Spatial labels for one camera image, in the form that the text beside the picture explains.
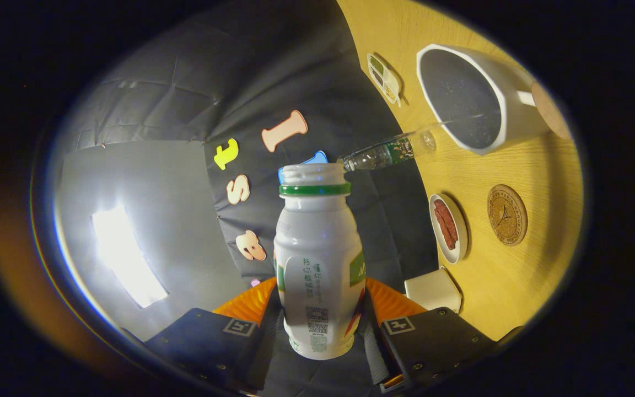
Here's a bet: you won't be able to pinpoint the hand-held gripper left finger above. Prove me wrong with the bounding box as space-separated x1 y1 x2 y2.
144 277 283 393

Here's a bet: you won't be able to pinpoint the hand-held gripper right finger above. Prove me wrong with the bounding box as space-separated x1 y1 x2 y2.
362 277 500 393

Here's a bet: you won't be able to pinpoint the white juice bottle green label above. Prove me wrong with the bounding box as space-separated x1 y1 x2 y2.
273 163 367 361

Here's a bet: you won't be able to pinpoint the round cork coaster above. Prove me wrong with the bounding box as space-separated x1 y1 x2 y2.
487 184 529 246

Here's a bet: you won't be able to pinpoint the white cup with cork handle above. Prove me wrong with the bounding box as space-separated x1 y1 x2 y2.
416 44 572 157

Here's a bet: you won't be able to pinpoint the clear plastic water bottle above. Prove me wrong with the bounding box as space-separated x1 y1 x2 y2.
337 131 437 173

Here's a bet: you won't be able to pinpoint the cream toaster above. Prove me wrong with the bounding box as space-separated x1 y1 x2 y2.
404 267 463 313

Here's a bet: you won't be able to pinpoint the wooden table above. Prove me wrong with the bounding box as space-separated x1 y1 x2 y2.
337 0 584 342

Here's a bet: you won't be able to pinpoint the red dried meat slices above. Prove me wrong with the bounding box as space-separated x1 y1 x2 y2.
433 199 459 251

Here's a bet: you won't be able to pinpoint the round white plate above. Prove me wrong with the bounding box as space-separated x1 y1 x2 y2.
429 193 469 265

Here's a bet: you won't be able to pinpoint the white divided dish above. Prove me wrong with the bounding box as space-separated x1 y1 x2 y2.
367 52 403 108

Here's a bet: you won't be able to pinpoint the black backdrop cloth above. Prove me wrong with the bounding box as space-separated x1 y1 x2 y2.
61 0 439 397

